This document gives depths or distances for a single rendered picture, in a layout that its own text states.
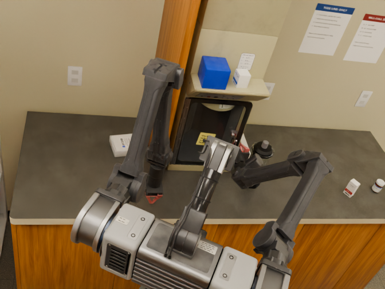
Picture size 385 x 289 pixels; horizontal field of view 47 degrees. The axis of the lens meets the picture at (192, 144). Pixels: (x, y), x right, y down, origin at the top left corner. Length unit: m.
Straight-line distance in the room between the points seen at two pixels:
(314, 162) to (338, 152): 1.18
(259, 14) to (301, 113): 1.10
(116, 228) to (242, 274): 0.34
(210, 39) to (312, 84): 1.00
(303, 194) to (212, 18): 0.74
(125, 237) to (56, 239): 0.97
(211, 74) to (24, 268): 1.26
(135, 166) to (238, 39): 0.71
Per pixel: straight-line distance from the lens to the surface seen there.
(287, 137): 2.64
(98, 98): 2.41
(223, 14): 1.73
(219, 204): 2.11
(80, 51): 2.26
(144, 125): 1.33
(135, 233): 1.18
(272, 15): 1.80
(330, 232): 2.45
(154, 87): 1.32
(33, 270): 2.32
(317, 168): 1.52
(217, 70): 1.73
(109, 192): 1.28
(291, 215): 1.41
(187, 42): 1.66
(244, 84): 1.83
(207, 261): 1.17
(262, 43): 1.84
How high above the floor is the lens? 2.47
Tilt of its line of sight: 40 degrees down
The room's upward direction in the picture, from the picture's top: 15 degrees clockwise
